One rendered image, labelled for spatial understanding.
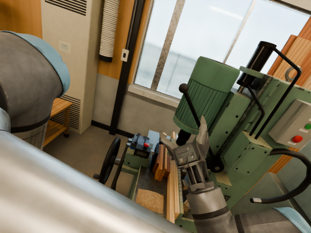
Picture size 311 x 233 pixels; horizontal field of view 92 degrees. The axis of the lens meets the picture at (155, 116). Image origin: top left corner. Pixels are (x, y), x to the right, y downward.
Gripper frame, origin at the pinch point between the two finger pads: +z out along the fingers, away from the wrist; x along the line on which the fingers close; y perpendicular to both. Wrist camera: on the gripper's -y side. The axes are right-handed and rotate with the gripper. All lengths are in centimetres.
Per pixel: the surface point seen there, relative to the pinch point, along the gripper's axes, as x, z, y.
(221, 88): -17.9, 10.2, -8.3
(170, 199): 18.4, -22.3, -23.2
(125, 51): 43, 132, -66
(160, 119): 48, 71, -147
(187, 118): -1.6, 6.5, -14.3
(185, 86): -6.1, 10.8, 2.8
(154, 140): 28, 13, -48
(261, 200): -18, -35, -54
